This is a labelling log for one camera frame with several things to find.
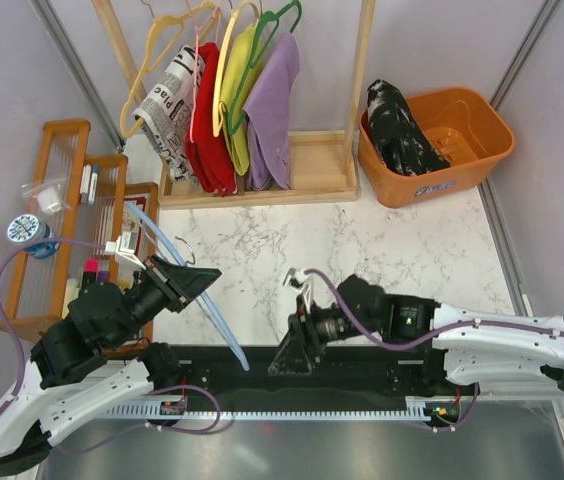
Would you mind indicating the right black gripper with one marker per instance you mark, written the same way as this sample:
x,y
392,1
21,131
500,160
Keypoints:
x,y
291,358

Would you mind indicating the clear plastic bag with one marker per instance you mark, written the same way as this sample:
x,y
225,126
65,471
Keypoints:
x,y
46,197

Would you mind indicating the yellow-green garment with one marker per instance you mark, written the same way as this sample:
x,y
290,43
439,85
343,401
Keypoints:
x,y
232,100

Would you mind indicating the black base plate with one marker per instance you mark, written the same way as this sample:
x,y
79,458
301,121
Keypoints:
x,y
347,379

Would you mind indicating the pink highlighter marker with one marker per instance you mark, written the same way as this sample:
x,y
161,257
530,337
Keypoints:
x,y
89,274

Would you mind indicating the black white-stained trousers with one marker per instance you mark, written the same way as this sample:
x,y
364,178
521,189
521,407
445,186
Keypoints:
x,y
396,136

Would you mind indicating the white marker pens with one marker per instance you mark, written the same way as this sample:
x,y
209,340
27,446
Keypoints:
x,y
88,186

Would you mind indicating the red garment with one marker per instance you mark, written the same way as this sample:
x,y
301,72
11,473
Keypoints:
x,y
207,153

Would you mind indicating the orange wooden shelf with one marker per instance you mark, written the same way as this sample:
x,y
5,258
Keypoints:
x,y
36,291

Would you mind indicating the wooden clothes rack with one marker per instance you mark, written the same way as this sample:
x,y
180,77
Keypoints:
x,y
323,166

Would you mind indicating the purple garment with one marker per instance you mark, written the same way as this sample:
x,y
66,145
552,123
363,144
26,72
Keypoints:
x,y
267,109

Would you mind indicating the light blue hanger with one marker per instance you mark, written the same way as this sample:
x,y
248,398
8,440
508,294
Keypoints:
x,y
205,302

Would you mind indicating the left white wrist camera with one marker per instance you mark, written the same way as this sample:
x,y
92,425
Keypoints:
x,y
122,250

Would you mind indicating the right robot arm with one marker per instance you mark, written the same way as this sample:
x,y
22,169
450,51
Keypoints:
x,y
457,346

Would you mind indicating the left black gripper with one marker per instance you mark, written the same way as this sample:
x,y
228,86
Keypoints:
x,y
181,284

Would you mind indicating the aluminium frame rail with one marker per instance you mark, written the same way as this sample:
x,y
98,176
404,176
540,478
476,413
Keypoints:
x,y
493,394

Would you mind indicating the pink hanger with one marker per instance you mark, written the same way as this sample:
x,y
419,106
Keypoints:
x,y
201,31

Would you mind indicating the white cable duct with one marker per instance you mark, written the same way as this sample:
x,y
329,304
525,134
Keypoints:
x,y
145,409

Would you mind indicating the newspaper print garment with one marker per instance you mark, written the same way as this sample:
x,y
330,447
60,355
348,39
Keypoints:
x,y
166,112

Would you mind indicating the orange plastic basket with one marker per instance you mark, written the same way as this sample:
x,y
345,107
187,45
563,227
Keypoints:
x,y
462,126

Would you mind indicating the blue white round tin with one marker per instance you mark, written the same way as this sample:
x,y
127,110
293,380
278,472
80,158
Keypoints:
x,y
28,228

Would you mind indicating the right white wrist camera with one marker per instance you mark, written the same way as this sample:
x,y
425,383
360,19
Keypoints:
x,y
300,281

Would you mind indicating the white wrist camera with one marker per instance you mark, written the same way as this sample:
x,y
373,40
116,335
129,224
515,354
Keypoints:
x,y
122,250
300,281

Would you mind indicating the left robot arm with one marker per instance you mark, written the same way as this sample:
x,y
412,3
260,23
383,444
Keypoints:
x,y
50,401

